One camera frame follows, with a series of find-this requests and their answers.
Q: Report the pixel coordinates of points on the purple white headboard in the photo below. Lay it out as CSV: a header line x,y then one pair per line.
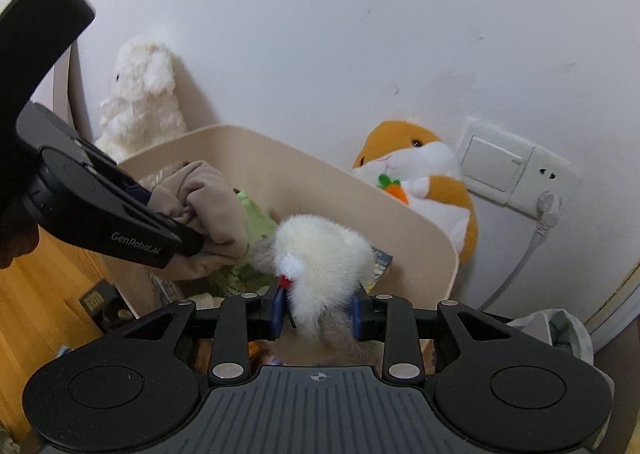
x,y
75,99

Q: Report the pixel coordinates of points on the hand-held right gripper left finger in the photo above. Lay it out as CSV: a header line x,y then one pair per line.
x,y
276,316

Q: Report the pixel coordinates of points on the light blue bedding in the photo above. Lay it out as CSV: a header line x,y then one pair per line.
x,y
565,334

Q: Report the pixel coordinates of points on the white lamb plush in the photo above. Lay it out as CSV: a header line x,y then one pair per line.
x,y
145,94

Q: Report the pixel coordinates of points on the green snack packet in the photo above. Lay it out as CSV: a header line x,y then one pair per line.
x,y
257,229

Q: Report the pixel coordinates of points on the white wall socket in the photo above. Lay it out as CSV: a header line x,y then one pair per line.
x,y
492,156

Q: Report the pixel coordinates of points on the orange white hamster plush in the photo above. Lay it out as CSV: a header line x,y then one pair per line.
x,y
430,184

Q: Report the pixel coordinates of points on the beige plastic storage basket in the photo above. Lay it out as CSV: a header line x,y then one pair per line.
x,y
325,189

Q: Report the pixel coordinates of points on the white bunny plush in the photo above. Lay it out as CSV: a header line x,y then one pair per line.
x,y
320,254

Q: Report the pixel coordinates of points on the dark snack pack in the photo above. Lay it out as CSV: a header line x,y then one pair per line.
x,y
97,301

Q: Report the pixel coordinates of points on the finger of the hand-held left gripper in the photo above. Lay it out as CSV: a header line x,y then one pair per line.
x,y
139,194
185,239

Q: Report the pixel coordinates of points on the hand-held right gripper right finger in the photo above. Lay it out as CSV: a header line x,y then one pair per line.
x,y
356,319

